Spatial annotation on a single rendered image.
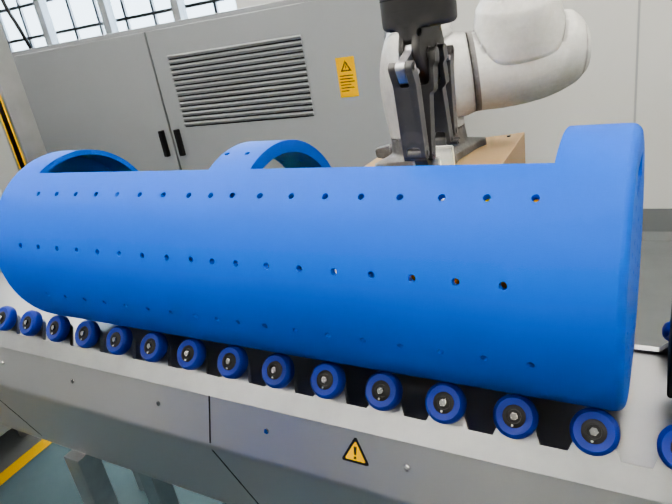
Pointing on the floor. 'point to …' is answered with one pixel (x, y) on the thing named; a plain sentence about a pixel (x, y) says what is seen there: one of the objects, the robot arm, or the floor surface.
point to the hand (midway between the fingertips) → (436, 183)
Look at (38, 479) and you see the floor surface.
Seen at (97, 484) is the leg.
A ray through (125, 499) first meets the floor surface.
